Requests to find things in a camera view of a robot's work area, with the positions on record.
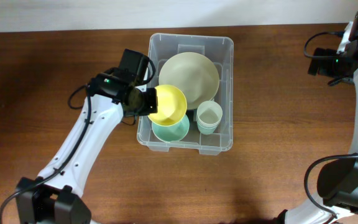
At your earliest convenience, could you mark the yellow bowl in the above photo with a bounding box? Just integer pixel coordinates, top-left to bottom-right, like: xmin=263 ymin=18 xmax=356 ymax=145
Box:
xmin=148 ymin=85 xmax=187 ymax=126

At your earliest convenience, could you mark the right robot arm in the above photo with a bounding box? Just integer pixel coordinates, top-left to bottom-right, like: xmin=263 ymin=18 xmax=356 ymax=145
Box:
xmin=274 ymin=11 xmax=358 ymax=223

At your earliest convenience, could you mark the clear plastic storage bin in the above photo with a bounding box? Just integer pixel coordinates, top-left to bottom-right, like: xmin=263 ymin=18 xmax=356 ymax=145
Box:
xmin=137 ymin=33 xmax=234 ymax=156

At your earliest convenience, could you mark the cream cup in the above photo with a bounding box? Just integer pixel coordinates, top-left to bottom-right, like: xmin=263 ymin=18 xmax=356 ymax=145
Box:
xmin=197 ymin=120 xmax=220 ymax=129

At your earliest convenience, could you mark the green bowl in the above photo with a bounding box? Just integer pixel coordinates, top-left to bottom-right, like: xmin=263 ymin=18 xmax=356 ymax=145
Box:
xmin=152 ymin=115 xmax=190 ymax=142

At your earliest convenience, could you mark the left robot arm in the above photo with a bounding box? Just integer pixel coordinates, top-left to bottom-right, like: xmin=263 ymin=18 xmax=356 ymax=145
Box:
xmin=13 ymin=49 xmax=157 ymax=223

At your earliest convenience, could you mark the beige plate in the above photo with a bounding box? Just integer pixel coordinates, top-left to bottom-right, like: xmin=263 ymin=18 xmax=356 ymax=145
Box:
xmin=158 ymin=52 xmax=219 ymax=110

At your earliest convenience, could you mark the grey cup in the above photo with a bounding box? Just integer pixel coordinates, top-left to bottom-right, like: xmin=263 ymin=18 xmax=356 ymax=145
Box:
xmin=196 ymin=101 xmax=223 ymax=123

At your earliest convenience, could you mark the green cup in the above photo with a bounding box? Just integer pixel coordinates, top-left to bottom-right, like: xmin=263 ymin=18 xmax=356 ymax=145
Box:
xmin=198 ymin=124 xmax=218 ymax=135

